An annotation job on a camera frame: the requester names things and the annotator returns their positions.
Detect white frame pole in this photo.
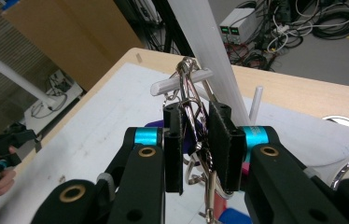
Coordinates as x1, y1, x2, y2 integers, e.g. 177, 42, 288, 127
0, 43, 56, 107

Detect tangle of cables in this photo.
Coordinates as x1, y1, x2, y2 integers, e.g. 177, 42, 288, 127
225, 0, 307, 72

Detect white round dish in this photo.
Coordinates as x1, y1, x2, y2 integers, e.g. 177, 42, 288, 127
321, 115, 349, 132

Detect white peg rack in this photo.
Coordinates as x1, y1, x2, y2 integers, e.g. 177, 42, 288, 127
149, 0, 264, 125

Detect white floor board with cables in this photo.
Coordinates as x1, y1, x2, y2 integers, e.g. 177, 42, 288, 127
24, 69, 84, 134

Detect white bench power supply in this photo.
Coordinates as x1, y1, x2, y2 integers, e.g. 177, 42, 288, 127
218, 7, 258, 45

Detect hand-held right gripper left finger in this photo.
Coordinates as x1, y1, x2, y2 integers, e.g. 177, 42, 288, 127
162, 104, 185, 195

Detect large brown cardboard box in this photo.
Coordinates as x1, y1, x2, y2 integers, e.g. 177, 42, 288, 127
1, 0, 144, 91

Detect black cable coil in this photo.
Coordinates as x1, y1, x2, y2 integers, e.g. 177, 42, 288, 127
312, 3, 349, 40

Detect red object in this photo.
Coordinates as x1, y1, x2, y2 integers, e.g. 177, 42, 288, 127
214, 195, 228, 219

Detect blue object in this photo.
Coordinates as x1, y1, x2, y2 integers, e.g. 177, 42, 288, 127
218, 207, 253, 224

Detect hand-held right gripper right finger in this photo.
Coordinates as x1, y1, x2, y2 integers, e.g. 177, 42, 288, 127
208, 101, 246, 192

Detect purple object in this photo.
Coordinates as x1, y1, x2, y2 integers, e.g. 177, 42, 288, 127
144, 120, 202, 157

